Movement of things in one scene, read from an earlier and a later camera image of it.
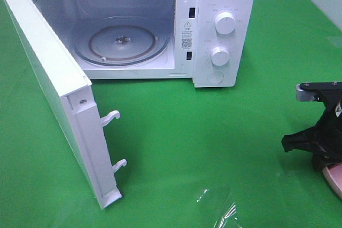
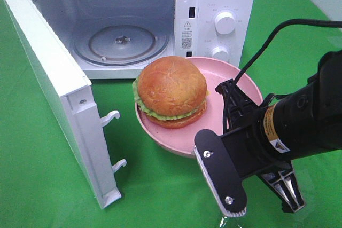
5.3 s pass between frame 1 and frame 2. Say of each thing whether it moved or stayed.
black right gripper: moved
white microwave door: stayed
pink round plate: moved
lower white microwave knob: stayed
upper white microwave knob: stayed
